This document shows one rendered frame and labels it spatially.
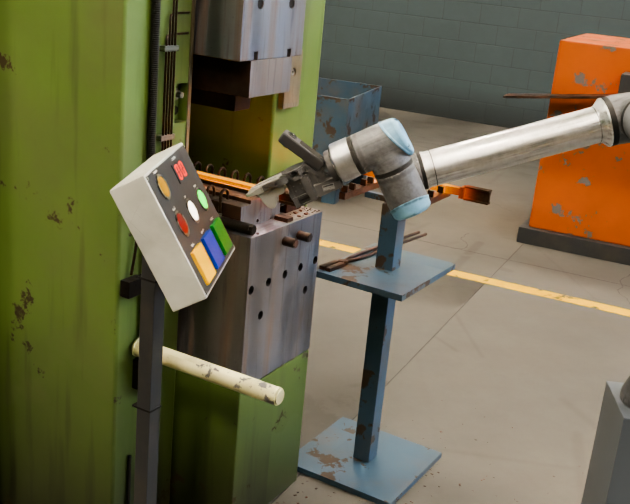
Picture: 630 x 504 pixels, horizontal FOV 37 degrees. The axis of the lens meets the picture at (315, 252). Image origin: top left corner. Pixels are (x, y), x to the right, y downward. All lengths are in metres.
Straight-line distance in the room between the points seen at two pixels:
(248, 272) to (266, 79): 0.51
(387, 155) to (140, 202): 0.53
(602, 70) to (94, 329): 3.98
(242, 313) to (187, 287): 0.64
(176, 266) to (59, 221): 0.63
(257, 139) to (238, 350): 0.67
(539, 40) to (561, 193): 4.24
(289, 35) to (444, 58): 7.75
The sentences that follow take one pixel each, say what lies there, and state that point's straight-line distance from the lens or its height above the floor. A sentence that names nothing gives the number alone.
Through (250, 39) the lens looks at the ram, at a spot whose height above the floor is 1.42.
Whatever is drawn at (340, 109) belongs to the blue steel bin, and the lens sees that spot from 6.19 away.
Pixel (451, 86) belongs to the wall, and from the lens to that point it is 10.27.
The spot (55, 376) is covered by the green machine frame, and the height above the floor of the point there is 0.49.
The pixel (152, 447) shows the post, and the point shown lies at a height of 0.50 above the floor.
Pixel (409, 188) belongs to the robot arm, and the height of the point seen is 1.18.
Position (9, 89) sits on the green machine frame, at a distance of 2.53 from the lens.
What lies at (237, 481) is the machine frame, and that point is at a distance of 2.79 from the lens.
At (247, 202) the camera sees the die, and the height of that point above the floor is 0.98.
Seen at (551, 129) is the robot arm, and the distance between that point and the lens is 2.23.
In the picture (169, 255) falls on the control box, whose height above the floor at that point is 1.04.
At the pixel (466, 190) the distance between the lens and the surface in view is 2.96.
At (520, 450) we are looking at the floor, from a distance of 3.53.
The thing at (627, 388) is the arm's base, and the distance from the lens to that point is 2.59.
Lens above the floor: 1.66
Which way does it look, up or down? 18 degrees down
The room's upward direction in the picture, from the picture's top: 5 degrees clockwise
